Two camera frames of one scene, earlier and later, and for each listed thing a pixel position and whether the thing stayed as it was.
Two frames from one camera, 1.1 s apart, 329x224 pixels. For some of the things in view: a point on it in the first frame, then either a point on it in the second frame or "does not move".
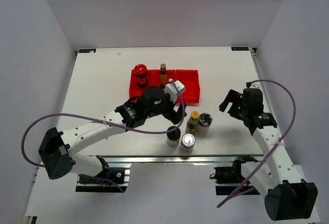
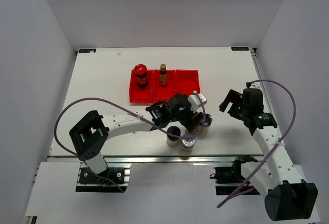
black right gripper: [233, 96] does not move
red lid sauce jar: [141, 72] does not move
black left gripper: [175, 116] → [188, 123]
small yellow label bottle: [163, 79] does not move
